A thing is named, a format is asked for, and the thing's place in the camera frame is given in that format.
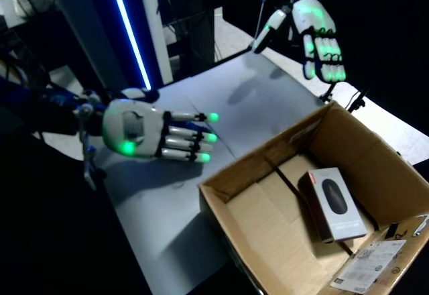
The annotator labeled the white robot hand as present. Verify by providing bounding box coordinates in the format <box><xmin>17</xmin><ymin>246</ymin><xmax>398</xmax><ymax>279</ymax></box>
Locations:
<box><xmin>250</xmin><ymin>0</ymin><xmax>349</xmax><ymax>84</ymax></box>
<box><xmin>100</xmin><ymin>87</ymin><xmax>221</xmax><ymax>164</ymax></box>

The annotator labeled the grey mouse box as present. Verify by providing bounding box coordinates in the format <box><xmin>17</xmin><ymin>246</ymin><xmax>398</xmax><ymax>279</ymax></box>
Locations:
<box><xmin>297</xmin><ymin>166</ymin><xmax>369</xmax><ymax>243</ymax></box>

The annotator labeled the brown cardboard box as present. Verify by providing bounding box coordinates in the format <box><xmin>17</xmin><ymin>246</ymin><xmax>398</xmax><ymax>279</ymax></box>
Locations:
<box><xmin>198</xmin><ymin>101</ymin><xmax>429</xmax><ymax>295</ymax></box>

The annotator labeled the blue LED light strip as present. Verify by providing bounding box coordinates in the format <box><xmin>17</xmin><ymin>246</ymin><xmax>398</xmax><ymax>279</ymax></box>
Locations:
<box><xmin>109</xmin><ymin>0</ymin><xmax>152</xmax><ymax>91</ymax></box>

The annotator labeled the grey table cloth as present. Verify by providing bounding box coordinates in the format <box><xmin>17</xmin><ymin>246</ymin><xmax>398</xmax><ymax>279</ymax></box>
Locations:
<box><xmin>32</xmin><ymin>48</ymin><xmax>429</xmax><ymax>276</ymax></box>

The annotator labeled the black shelf rack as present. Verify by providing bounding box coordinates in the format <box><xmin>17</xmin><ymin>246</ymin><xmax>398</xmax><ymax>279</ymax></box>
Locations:
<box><xmin>153</xmin><ymin>0</ymin><xmax>216</xmax><ymax>82</ymax></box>

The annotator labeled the black tripod with camera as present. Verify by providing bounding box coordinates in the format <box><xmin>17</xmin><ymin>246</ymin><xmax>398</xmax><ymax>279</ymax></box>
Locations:
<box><xmin>319</xmin><ymin>82</ymin><xmax>370</xmax><ymax>113</ymax></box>

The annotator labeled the white post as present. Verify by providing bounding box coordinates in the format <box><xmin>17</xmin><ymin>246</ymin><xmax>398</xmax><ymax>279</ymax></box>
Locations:
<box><xmin>137</xmin><ymin>0</ymin><xmax>176</xmax><ymax>86</ymax></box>

